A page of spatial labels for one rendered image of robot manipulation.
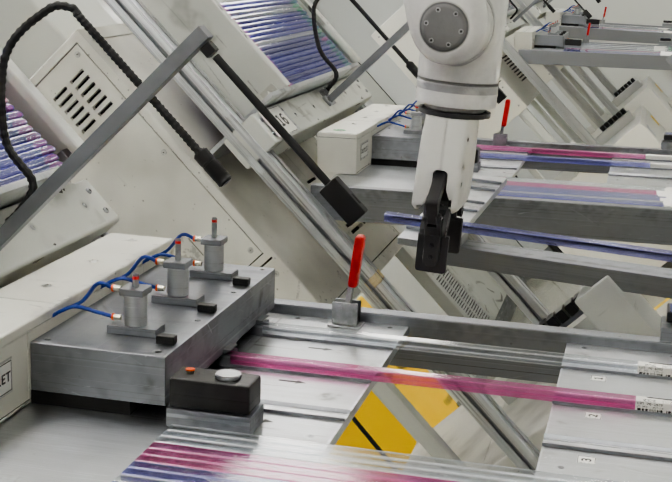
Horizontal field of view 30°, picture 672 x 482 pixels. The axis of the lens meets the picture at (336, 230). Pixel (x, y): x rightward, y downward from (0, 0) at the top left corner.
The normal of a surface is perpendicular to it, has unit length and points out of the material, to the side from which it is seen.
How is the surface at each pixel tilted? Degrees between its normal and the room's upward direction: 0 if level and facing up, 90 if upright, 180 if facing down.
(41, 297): 45
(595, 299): 90
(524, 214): 90
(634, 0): 90
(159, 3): 90
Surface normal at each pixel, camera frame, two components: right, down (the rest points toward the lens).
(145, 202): -0.25, 0.21
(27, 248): 0.71, -0.63
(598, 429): 0.03, -0.97
